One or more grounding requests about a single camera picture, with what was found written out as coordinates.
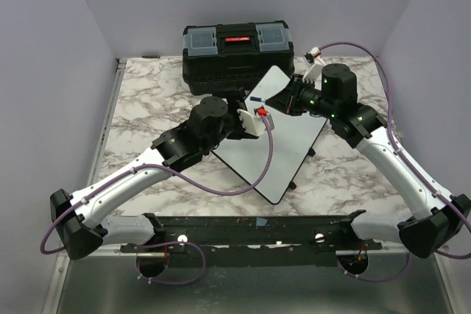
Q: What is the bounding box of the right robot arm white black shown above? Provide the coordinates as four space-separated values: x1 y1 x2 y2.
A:
265 63 470 258

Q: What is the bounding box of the white whiteboard with black rim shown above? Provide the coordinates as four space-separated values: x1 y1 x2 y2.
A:
211 65 328 205

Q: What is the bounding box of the black plastic toolbox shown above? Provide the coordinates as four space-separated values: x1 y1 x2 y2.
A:
183 21 295 96

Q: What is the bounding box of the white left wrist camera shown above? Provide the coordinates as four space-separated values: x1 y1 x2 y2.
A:
237 106 275 138

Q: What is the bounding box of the white marker pen blue cap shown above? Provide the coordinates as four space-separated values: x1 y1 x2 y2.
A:
249 96 266 103

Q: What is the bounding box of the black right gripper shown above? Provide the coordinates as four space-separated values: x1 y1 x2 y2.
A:
266 74 337 119

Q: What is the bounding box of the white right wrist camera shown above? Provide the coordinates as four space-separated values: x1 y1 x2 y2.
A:
302 47 326 84

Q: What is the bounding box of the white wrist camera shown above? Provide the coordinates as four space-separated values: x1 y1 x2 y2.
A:
302 47 326 84
237 106 275 138

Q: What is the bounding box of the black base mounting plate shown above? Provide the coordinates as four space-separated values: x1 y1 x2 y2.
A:
121 213 382 268

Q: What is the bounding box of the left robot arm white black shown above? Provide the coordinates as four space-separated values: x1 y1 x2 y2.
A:
47 95 270 260

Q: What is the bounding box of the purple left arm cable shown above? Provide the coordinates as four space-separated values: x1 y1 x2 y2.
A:
40 115 275 286

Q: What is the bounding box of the aluminium frame rail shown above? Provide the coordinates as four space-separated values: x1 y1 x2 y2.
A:
40 57 128 314

